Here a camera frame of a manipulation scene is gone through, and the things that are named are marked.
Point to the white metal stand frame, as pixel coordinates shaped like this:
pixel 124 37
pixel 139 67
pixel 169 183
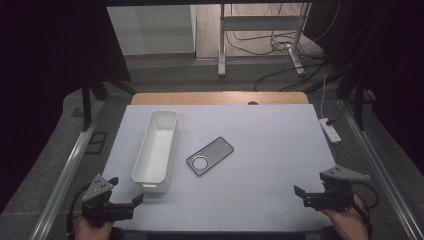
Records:
pixel 221 50

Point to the dark floor plate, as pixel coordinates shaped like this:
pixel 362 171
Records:
pixel 96 142

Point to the person's left hand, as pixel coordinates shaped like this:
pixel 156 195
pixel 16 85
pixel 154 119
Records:
pixel 91 231

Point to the wooden table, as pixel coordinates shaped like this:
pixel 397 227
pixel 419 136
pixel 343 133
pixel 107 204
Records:
pixel 216 98

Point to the white plastic bin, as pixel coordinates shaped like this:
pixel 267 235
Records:
pixel 155 153

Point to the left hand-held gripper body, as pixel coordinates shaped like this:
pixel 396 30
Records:
pixel 100 206

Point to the grey phone case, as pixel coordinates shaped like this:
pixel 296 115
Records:
pixel 210 156

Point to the person's right hand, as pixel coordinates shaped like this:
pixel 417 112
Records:
pixel 346 223

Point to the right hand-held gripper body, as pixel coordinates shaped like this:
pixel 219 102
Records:
pixel 335 195

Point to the black curtain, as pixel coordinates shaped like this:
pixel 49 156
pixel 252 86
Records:
pixel 50 66
pixel 393 66

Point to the white power strip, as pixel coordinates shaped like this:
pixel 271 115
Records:
pixel 330 131

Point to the black stand leg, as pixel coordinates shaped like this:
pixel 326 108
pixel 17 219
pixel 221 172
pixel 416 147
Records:
pixel 359 106
pixel 86 110

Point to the aluminium rail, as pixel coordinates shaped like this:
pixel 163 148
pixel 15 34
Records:
pixel 383 176
pixel 63 180

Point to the white table cover sheet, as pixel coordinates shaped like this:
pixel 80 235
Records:
pixel 260 150

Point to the white cabinet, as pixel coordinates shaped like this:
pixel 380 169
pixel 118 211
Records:
pixel 150 30

